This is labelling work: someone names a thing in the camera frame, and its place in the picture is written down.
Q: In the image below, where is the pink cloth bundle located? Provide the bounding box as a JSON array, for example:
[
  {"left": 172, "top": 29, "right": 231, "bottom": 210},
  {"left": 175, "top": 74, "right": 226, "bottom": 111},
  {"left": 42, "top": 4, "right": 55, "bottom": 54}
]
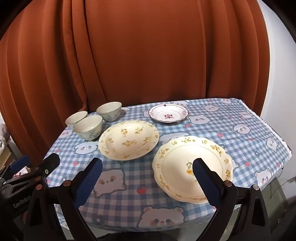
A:
[{"left": 13, "top": 166, "right": 31, "bottom": 180}]

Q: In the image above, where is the green floral ceramic bowl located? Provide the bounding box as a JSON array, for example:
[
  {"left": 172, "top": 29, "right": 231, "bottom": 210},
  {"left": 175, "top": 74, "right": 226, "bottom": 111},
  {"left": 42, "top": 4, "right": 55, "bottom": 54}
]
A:
[
  {"left": 65, "top": 111, "right": 88, "bottom": 129},
  {"left": 96, "top": 102, "right": 122, "bottom": 122},
  {"left": 74, "top": 115, "right": 103, "bottom": 141}
]

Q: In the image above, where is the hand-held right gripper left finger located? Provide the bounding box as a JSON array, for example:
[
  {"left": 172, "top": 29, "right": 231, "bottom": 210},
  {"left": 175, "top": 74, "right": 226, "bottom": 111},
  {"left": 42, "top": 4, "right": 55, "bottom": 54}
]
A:
[{"left": 24, "top": 158, "right": 103, "bottom": 241}]

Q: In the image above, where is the white plate with red print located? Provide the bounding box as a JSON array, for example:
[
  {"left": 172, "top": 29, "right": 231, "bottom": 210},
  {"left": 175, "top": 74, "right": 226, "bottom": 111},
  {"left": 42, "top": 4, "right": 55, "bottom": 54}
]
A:
[{"left": 148, "top": 104, "right": 189, "bottom": 123}]

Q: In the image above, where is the orange curtain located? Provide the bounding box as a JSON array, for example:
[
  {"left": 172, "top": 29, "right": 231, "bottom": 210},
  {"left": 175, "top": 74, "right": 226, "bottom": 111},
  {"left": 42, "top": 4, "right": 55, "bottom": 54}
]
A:
[{"left": 0, "top": 0, "right": 270, "bottom": 164}]

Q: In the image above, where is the blue checkered bear tablecloth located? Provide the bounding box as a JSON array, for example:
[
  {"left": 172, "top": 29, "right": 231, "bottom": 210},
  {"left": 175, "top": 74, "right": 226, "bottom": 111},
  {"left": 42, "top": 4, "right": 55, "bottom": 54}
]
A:
[{"left": 46, "top": 98, "right": 292, "bottom": 229}]

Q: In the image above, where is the round yellow floral plate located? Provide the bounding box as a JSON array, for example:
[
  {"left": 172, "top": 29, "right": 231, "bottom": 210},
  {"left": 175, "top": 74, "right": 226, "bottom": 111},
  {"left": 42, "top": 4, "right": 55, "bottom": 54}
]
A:
[{"left": 98, "top": 120, "right": 160, "bottom": 160}]

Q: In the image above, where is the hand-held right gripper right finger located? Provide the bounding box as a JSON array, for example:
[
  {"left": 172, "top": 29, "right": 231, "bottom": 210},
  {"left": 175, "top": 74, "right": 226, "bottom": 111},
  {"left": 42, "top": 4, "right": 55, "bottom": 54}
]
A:
[{"left": 192, "top": 158, "right": 271, "bottom": 241}]

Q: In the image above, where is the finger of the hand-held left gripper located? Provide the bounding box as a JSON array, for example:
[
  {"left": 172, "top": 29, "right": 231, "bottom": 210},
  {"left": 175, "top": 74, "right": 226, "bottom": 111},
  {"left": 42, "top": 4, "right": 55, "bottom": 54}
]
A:
[
  {"left": 2, "top": 153, "right": 61, "bottom": 193},
  {"left": 0, "top": 155, "right": 31, "bottom": 184}
]

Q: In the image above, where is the scalloped yellow floral plate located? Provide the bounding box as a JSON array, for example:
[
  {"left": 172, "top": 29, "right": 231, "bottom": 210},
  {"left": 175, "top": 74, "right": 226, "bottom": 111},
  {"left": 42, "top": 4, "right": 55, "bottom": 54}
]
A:
[
  {"left": 152, "top": 136, "right": 233, "bottom": 202},
  {"left": 159, "top": 179, "right": 208, "bottom": 205}
]

